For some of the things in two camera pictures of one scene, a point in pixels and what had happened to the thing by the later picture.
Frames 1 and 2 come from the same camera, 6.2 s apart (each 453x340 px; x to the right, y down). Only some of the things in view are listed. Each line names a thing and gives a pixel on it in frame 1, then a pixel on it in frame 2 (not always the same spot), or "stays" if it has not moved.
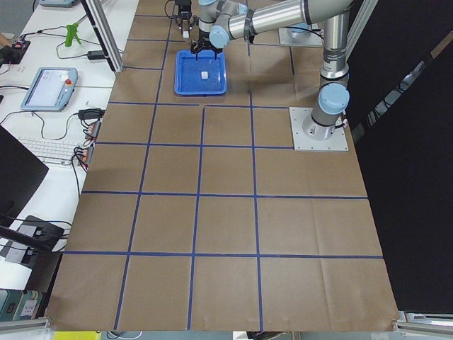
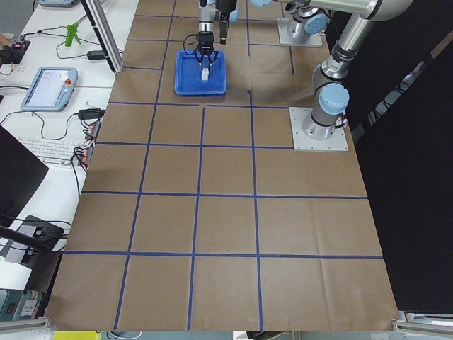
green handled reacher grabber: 71,32 stays
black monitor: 21,171 stays
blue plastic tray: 205,76 stays
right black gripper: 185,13 to 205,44
